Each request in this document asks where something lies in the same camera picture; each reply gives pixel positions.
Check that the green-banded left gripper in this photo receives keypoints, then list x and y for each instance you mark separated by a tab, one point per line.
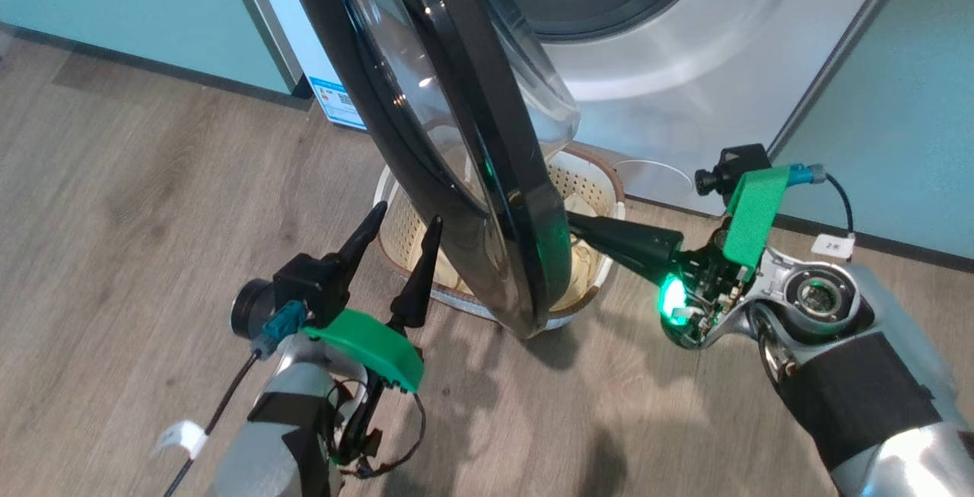
365	341

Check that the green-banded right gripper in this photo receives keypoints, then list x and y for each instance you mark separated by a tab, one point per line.
753	215

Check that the cream garment with blue cuffs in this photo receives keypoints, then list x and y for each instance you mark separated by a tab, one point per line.
584	272

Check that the round black glass washer door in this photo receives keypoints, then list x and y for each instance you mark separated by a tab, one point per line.
502	177

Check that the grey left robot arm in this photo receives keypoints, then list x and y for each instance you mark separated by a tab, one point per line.
251	451

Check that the white perforated brown-rimmed laundry basket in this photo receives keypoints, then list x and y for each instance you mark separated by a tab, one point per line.
587	177

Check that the white front-load washing machine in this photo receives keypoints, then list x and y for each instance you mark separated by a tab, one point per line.
685	63

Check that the blue energy label sticker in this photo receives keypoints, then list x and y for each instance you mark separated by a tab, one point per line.
338	101

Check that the teal cabinet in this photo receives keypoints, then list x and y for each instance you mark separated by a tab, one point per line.
898	116
152	10

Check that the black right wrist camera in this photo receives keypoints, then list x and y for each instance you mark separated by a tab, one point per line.
734	166

